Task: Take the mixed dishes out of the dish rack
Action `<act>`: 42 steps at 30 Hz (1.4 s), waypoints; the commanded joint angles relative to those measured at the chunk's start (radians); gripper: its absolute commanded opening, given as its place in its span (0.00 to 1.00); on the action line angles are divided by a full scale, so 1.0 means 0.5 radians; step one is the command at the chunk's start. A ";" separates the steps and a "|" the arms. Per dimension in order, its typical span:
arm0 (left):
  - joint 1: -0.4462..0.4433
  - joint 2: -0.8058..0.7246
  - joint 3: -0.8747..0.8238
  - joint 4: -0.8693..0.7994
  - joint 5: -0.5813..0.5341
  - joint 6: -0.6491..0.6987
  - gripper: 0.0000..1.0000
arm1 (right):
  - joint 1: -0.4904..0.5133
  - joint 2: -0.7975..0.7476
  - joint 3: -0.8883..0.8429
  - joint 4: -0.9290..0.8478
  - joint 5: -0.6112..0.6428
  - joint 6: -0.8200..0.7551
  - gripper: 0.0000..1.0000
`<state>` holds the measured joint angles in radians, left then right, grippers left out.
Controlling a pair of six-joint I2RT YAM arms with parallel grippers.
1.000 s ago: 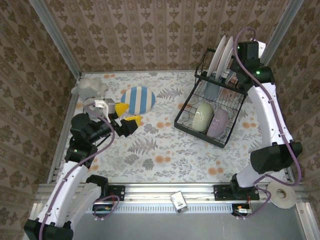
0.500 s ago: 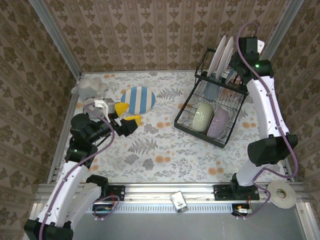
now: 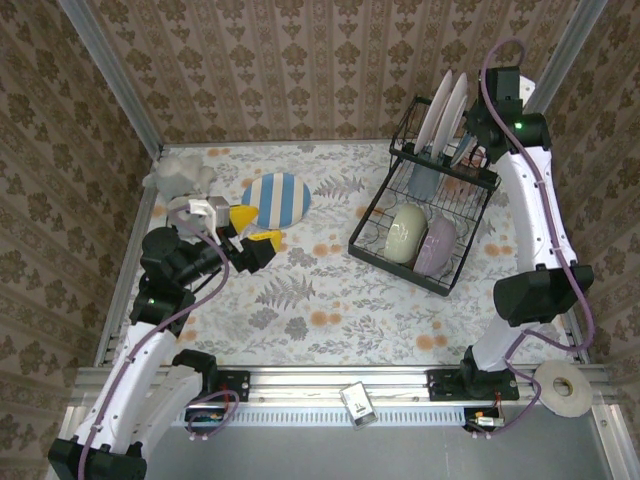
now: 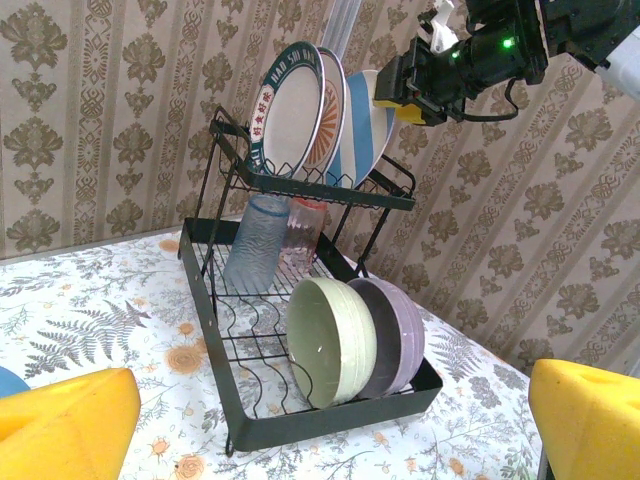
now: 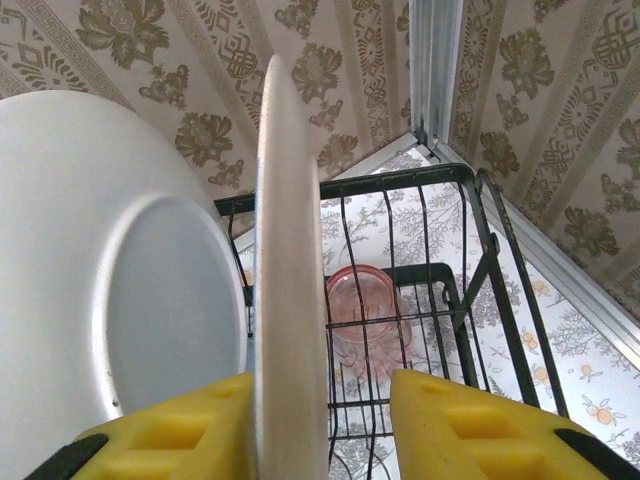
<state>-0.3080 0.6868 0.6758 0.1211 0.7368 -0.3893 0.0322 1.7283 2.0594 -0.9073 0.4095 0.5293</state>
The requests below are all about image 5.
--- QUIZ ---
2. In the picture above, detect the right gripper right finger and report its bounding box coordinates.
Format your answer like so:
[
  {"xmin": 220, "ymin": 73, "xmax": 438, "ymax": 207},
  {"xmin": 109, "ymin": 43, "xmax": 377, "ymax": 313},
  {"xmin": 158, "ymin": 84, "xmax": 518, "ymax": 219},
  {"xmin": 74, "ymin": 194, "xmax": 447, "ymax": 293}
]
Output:
[{"xmin": 391, "ymin": 369, "xmax": 640, "ymax": 480}]

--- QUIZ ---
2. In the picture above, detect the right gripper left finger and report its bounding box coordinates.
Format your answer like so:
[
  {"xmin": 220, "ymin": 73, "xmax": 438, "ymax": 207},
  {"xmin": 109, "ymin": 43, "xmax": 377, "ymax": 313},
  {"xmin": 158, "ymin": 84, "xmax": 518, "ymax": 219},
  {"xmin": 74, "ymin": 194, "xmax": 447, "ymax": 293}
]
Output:
[{"xmin": 22, "ymin": 372, "xmax": 257, "ymax": 480}]

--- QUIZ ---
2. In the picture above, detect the orange sunburst ceramic plate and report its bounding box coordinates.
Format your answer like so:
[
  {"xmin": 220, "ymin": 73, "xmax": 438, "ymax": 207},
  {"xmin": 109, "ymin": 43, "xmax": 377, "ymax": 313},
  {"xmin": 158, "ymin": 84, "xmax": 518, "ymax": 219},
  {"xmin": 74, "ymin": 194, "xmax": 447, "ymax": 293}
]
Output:
[{"xmin": 0, "ymin": 94, "xmax": 249, "ymax": 480}]

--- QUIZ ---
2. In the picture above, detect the black wire dish rack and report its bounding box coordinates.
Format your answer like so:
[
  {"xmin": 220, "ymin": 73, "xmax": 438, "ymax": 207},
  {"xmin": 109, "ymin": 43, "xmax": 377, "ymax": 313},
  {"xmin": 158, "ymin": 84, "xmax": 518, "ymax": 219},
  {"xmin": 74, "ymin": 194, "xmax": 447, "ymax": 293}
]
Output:
[{"xmin": 213, "ymin": 162, "xmax": 571, "ymax": 480}]

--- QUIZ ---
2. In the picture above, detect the floral patterned tablecloth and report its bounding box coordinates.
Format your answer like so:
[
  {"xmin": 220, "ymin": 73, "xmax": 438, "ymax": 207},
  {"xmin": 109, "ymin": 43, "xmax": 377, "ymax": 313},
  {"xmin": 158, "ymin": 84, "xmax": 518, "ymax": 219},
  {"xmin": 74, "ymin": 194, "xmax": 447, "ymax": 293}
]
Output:
[{"xmin": 234, "ymin": 144, "xmax": 640, "ymax": 480}]

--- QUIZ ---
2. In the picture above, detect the pink translucent cup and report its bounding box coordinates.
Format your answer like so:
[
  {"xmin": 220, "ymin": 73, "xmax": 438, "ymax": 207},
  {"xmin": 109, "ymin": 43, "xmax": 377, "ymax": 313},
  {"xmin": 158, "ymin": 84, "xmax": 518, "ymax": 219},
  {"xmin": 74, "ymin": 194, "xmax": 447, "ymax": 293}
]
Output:
[{"xmin": 324, "ymin": 264, "xmax": 416, "ymax": 381}]

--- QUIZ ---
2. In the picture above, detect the aluminium table edge rail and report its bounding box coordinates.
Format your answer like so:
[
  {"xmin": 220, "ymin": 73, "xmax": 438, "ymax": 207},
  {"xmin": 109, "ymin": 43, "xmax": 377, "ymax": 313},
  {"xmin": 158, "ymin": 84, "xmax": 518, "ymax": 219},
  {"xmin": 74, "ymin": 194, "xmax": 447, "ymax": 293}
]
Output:
[{"xmin": 429, "ymin": 142, "xmax": 640, "ymax": 351}]

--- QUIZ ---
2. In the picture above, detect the aluminium frame post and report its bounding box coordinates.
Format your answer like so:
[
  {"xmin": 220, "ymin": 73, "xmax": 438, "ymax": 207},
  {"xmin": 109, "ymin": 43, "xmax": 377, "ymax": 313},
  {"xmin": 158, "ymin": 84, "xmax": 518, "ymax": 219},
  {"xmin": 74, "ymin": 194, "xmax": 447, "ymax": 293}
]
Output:
[{"xmin": 408, "ymin": 0, "xmax": 464, "ymax": 149}]

